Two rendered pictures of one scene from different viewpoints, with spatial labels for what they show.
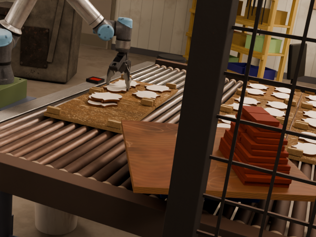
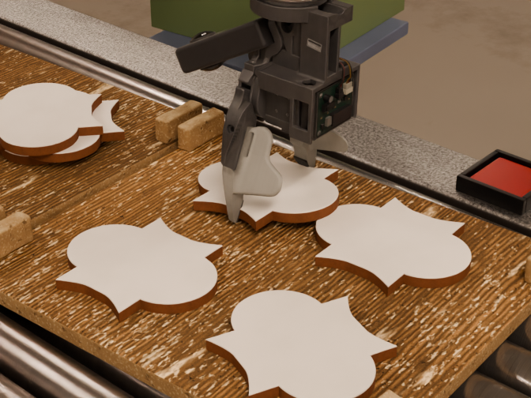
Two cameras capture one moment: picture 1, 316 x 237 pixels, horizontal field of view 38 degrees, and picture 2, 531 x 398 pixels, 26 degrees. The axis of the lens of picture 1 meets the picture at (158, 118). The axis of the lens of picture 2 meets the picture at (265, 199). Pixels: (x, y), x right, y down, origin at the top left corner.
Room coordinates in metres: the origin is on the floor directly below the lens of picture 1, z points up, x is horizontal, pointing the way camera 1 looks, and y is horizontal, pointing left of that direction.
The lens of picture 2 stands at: (2.63, -0.64, 1.49)
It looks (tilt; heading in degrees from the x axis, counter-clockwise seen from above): 31 degrees down; 113
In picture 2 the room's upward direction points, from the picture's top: straight up
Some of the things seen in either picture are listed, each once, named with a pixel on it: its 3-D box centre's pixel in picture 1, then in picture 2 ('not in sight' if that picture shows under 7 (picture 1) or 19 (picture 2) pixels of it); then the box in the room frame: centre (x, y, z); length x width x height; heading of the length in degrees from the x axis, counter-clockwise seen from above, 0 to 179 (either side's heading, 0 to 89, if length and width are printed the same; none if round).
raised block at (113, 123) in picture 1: (114, 124); not in sight; (1.68, 0.17, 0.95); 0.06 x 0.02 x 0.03; 75
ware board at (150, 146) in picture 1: (209, 155); not in sight; (1.27, -0.17, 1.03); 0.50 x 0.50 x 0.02; 10
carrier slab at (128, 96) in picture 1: (136, 91); (271, 268); (2.31, 0.13, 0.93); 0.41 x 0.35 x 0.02; 165
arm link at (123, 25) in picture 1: (123, 28); not in sight; (2.29, 0.23, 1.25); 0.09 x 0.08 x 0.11; 101
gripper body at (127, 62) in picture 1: (122, 60); (296, 61); (2.29, 0.22, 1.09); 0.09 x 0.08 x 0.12; 165
